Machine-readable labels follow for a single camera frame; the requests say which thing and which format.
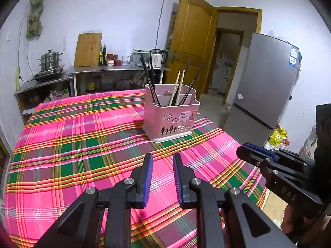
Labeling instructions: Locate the black wall cable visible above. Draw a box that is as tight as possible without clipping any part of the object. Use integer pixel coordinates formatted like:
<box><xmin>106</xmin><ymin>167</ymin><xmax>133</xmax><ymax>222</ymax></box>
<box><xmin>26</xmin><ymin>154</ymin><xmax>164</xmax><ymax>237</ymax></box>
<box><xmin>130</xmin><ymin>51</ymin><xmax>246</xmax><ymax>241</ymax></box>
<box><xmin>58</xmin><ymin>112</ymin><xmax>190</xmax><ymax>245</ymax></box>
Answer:
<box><xmin>155</xmin><ymin>0</ymin><xmax>168</xmax><ymax>49</ymax></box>

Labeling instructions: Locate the row of chopsticks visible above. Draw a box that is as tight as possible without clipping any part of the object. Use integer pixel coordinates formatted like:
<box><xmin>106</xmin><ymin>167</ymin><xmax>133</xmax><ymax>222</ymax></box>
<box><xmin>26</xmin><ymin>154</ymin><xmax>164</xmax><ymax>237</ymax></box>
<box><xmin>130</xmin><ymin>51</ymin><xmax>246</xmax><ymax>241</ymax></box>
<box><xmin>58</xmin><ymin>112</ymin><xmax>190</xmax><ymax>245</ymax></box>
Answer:
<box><xmin>177</xmin><ymin>58</ymin><xmax>192</xmax><ymax>106</ymax></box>

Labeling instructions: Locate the low steel shelf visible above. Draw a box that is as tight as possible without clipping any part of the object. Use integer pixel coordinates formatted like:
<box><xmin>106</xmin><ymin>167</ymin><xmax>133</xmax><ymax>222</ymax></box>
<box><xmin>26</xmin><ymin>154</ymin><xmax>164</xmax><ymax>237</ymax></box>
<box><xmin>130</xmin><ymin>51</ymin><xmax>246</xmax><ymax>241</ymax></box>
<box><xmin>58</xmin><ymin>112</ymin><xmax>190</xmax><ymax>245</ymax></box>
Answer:
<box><xmin>14</xmin><ymin>76</ymin><xmax>75</xmax><ymax>124</ymax></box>

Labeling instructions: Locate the light wooden chopstick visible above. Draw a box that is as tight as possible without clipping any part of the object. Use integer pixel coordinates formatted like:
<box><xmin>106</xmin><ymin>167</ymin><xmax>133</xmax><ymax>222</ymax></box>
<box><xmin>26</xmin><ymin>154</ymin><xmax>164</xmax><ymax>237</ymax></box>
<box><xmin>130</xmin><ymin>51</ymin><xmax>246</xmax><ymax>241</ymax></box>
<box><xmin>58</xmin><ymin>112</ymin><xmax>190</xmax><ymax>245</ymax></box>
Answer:
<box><xmin>176</xmin><ymin>69</ymin><xmax>186</xmax><ymax>107</ymax></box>
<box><xmin>169</xmin><ymin>70</ymin><xmax>181</xmax><ymax>107</ymax></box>

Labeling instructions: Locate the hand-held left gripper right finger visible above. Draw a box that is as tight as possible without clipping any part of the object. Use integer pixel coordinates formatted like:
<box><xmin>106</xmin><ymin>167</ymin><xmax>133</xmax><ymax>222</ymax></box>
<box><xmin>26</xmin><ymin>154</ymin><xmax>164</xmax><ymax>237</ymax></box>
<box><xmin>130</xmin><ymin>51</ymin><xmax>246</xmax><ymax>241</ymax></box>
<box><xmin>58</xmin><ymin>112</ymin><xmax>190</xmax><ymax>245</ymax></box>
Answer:
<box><xmin>173</xmin><ymin>153</ymin><xmax>298</xmax><ymax>248</ymax></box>

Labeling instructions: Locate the white electric kettle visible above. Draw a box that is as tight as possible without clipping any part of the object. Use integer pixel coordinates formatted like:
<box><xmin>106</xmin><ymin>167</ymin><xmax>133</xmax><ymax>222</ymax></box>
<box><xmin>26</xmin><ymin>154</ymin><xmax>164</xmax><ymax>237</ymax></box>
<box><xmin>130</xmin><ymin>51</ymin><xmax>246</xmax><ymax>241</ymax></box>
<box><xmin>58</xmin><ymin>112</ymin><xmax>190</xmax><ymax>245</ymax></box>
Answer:
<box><xmin>151</xmin><ymin>49</ymin><xmax>168</xmax><ymax>69</ymax></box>

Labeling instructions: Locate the black induction cooker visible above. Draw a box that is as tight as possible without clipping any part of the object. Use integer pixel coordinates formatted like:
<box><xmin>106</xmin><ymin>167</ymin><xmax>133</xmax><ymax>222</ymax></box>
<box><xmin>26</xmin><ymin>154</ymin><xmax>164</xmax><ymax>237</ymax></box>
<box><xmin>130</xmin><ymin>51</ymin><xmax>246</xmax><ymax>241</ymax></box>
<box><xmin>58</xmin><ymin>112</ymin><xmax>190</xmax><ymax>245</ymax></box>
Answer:
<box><xmin>33</xmin><ymin>66</ymin><xmax>66</xmax><ymax>83</ymax></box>

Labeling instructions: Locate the tall steel counter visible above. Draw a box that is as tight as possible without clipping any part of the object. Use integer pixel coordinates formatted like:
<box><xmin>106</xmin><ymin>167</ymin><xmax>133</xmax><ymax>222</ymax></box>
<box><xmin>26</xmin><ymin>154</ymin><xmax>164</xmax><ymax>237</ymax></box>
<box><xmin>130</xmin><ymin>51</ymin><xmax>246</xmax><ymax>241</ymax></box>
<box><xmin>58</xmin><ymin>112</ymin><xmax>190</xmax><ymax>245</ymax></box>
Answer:
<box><xmin>66</xmin><ymin>64</ymin><xmax>171</xmax><ymax>96</ymax></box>

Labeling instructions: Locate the dark chopstick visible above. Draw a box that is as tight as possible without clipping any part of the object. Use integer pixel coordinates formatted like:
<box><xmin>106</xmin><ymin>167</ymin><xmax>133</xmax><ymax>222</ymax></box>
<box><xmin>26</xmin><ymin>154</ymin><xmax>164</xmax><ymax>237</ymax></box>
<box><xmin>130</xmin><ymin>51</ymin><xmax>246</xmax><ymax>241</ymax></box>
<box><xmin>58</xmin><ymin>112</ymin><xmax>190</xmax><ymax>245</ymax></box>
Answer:
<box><xmin>180</xmin><ymin>80</ymin><xmax>195</xmax><ymax>106</ymax></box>
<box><xmin>182</xmin><ymin>61</ymin><xmax>205</xmax><ymax>105</ymax></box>
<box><xmin>143</xmin><ymin>66</ymin><xmax>159</xmax><ymax>106</ymax></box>
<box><xmin>140</xmin><ymin>55</ymin><xmax>160</xmax><ymax>107</ymax></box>
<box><xmin>149</xmin><ymin>51</ymin><xmax>157</xmax><ymax>104</ymax></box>

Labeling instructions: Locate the wooden cutting board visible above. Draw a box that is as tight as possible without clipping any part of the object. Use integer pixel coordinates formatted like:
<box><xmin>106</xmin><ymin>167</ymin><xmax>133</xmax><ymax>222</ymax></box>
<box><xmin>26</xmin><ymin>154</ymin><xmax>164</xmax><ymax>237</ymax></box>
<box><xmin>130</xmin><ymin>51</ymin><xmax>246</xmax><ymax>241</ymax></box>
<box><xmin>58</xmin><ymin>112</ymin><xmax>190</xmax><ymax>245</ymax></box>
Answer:
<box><xmin>74</xmin><ymin>33</ymin><xmax>102</xmax><ymax>68</ymax></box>

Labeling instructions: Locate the pink plaid tablecloth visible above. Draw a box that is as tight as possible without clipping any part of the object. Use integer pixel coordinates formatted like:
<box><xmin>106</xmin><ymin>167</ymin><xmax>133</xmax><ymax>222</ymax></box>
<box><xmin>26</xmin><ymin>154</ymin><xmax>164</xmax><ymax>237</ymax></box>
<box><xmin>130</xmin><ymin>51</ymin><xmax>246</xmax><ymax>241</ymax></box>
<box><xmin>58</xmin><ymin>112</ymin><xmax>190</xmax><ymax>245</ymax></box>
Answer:
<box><xmin>5</xmin><ymin>89</ymin><xmax>269</xmax><ymax>248</ymax></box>

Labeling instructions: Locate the stainless steel steamer pot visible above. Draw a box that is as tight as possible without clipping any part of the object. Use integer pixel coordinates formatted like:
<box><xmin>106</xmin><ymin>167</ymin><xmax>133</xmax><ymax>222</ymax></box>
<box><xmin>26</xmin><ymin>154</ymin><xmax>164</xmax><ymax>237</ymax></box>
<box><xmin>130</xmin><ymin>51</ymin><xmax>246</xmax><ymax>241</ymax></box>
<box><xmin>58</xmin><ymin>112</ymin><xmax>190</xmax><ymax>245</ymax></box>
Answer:
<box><xmin>37</xmin><ymin>50</ymin><xmax>64</xmax><ymax>71</ymax></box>

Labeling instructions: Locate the yellow plastic bag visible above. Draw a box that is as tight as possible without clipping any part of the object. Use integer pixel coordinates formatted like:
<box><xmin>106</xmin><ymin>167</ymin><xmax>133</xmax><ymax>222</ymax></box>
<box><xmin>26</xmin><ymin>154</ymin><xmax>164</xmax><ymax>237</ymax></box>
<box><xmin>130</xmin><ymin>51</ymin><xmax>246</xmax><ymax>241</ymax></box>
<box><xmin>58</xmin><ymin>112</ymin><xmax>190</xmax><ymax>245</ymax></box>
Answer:
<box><xmin>269</xmin><ymin>128</ymin><xmax>289</xmax><ymax>146</ymax></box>

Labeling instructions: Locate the pink plastic utensil holder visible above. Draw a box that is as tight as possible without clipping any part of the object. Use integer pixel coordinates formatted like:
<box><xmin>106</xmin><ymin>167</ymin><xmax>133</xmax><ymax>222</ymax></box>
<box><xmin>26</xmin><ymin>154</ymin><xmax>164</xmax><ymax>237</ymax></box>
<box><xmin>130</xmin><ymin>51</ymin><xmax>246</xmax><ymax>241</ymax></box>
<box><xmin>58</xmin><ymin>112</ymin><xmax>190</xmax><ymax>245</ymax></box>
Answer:
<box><xmin>143</xmin><ymin>83</ymin><xmax>201</xmax><ymax>143</ymax></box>

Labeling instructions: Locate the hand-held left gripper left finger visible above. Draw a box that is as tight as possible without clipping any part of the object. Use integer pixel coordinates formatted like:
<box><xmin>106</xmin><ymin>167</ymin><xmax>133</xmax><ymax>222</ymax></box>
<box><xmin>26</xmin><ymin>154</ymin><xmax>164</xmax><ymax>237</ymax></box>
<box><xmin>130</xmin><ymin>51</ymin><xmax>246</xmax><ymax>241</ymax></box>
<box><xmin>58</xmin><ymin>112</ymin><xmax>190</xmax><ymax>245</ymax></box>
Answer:
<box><xmin>34</xmin><ymin>153</ymin><xmax>154</xmax><ymax>248</ymax></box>

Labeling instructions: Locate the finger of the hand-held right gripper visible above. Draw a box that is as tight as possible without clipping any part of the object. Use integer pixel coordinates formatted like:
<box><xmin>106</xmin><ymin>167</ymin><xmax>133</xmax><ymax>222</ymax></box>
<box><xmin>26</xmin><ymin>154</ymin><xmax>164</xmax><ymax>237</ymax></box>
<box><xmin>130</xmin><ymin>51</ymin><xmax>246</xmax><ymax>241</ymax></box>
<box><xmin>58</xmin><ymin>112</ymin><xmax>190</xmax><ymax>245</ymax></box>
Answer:
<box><xmin>236</xmin><ymin>147</ymin><xmax>314</xmax><ymax>175</ymax></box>
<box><xmin>242</xmin><ymin>142</ymin><xmax>314</xmax><ymax>164</ymax></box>

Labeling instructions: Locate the grey refrigerator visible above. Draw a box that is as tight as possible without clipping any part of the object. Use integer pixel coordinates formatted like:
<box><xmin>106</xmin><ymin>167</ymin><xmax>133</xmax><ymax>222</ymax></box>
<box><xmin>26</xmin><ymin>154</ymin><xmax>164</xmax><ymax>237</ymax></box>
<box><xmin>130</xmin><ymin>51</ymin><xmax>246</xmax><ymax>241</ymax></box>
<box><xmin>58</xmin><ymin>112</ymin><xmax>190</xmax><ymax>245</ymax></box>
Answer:
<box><xmin>223</xmin><ymin>32</ymin><xmax>302</xmax><ymax>148</ymax></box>

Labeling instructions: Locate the hanging green cloth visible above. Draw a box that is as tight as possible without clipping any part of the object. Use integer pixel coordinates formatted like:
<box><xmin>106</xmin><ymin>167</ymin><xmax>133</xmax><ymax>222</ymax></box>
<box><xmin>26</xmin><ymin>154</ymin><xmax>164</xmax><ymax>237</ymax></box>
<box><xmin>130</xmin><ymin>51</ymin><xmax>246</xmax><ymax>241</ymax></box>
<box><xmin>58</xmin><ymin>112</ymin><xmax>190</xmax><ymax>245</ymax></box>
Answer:
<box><xmin>26</xmin><ymin>0</ymin><xmax>53</xmax><ymax>38</ymax></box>

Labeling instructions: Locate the grey kitchen appliance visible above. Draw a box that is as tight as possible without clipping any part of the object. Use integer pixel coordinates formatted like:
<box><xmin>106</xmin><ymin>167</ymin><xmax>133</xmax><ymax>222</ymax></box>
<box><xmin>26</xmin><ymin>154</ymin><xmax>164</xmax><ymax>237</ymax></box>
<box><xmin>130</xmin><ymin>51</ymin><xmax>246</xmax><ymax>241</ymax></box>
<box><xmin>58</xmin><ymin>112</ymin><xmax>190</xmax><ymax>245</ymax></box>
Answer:
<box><xmin>130</xmin><ymin>49</ymin><xmax>152</xmax><ymax>66</ymax></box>

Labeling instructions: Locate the wooden door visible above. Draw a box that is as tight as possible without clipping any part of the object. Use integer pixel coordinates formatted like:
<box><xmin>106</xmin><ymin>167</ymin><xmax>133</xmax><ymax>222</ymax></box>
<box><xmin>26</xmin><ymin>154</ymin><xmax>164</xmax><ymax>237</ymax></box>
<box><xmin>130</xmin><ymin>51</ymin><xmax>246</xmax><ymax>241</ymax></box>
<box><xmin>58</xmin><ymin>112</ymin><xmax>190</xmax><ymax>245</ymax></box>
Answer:
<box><xmin>165</xmin><ymin>0</ymin><xmax>219</xmax><ymax>95</ymax></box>

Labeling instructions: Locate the person's right hand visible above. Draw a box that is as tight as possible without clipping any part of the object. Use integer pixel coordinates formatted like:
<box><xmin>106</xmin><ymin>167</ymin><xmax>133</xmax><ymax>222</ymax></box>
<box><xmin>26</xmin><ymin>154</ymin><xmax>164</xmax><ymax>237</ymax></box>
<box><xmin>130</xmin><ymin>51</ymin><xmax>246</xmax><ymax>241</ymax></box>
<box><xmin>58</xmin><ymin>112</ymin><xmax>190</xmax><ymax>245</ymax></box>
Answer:
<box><xmin>281</xmin><ymin>203</ymin><xmax>329</xmax><ymax>246</ymax></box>

